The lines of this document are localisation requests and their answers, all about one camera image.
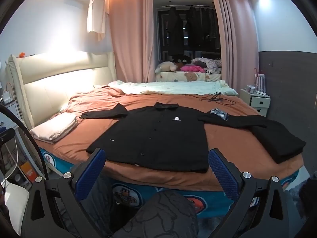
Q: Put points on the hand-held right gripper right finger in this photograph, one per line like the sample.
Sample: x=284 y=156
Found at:
x=220 y=173

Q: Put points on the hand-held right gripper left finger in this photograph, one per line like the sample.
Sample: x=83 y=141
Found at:
x=90 y=171

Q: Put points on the black button shirt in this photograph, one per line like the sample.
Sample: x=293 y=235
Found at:
x=158 y=136

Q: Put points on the orange-brown blanket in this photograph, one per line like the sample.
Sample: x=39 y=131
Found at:
x=235 y=148

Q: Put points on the orange packet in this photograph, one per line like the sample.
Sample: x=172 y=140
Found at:
x=28 y=172

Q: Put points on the patterned black white cloth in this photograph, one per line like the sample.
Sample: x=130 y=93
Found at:
x=220 y=114

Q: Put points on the blue printed bed sheet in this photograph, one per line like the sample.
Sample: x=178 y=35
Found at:
x=148 y=195

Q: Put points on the white chair seat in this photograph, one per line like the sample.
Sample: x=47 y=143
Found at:
x=14 y=198

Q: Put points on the folded black garment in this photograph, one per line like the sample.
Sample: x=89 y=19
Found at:
x=279 y=141

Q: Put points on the person's patterned grey pants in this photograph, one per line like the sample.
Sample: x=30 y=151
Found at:
x=163 y=215

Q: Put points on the cream padded headboard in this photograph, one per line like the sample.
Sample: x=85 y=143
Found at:
x=62 y=79

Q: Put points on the cream nightstand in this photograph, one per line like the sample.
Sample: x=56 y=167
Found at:
x=257 y=104

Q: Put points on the small orange toy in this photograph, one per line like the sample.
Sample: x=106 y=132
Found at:
x=22 y=54

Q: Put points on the white power strip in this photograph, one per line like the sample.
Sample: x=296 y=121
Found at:
x=263 y=93

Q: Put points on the light green quilt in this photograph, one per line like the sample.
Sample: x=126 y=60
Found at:
x=173 y=88

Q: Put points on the striped paper bag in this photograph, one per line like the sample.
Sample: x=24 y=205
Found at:
x=260 y=81

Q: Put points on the bear print cushion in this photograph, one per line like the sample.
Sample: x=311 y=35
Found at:
x=190 y=76

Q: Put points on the pink cloth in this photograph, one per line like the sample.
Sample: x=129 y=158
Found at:
x=190 y=68

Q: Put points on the floral print cloth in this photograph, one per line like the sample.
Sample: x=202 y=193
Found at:
x=210 y=64

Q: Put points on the dark brown plush toy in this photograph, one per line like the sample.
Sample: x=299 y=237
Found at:
x=183 y=60

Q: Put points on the beige plush toy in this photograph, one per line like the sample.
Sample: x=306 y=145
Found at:
x=166 y=67

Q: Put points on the pink curtain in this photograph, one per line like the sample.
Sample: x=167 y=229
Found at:
x=237 y=42
x=128 y=42

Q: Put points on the dark window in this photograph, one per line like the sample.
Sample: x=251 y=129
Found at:
x=164 y=42

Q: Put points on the white hanging cloth cover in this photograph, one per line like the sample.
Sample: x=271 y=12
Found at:
x=95 y=14

